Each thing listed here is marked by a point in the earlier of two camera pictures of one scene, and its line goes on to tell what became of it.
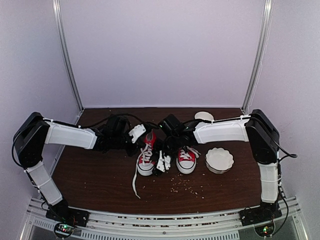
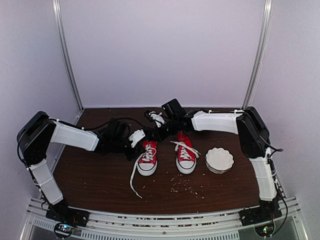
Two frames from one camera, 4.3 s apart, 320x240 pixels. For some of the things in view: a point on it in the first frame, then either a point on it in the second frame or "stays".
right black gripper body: (174, 143) → (173, 129)
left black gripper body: (118, 141) stays
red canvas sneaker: (186, 161) stays
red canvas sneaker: (145, 160) stays
